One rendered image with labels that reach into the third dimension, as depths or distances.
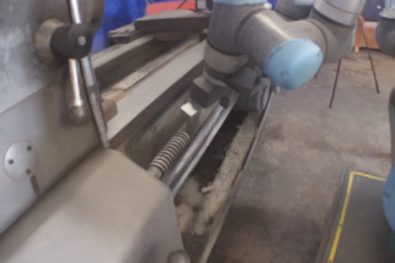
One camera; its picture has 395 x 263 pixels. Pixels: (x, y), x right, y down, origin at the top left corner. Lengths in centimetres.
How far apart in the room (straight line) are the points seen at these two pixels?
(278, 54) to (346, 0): 17
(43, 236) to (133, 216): 14
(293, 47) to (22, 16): 36
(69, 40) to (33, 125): 13
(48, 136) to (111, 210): 14
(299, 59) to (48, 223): 42
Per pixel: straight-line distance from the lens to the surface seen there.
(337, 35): 51
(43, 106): 40
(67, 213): 41
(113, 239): 40
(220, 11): 48
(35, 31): 37
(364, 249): 100
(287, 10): 89
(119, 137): 57
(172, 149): 63
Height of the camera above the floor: 109
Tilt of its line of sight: 29 degrees down
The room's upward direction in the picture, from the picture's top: 5 degrees counter-clockwise
